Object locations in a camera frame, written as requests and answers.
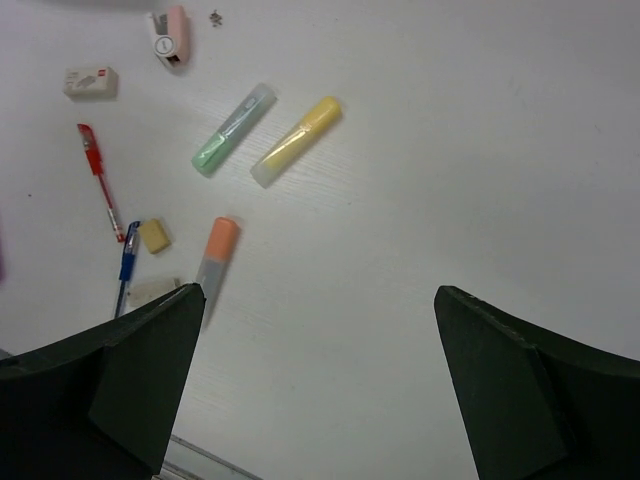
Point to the blue ballpoint pen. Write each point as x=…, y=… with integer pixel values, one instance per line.
x=126, y=266

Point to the yellow highlighter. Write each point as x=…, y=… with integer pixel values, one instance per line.
x=315, y=123

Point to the pink highlighter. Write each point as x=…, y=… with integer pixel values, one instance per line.
x=2, y=257

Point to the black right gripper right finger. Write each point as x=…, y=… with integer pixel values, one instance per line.
x=536, y=404

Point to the beige eraser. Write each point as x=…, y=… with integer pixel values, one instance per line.
x=142, y=293

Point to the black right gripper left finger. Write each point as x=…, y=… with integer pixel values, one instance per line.
x=101, y=404

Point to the green highlighter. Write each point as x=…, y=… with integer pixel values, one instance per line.
x=233, y=130

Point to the orange translucent highlighter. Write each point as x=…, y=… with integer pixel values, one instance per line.
x=217, y=254

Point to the red ballpoint pen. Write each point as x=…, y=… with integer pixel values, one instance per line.
x=94, y=159

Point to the yellow eraser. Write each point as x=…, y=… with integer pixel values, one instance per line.
x=154, y=236

